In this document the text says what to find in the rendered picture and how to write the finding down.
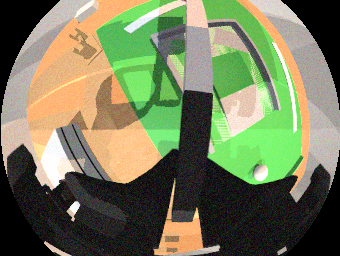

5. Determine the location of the white golf ball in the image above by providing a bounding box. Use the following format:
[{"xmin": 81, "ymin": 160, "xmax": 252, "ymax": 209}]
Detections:
[{"xmin": 254, "ymin": 164, "xmax": 268, "ymax": 181}]

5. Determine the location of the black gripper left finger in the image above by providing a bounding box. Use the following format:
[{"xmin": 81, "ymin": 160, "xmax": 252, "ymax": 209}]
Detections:
[{"xmin": 64, "ymin": 149, "xmax": 178, "ymax": 249}]

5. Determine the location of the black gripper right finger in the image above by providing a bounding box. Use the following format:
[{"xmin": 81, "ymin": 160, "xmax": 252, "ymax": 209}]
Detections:
[{"xmin": 197, "ymin": 159, "xmax": 299, "ymax": 249}]

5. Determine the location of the red putter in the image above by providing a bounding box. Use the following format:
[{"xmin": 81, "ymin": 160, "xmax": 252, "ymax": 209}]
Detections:
[{"xmin": 171, "ymin": 0, "xmax": 214, "ymax": 222}]

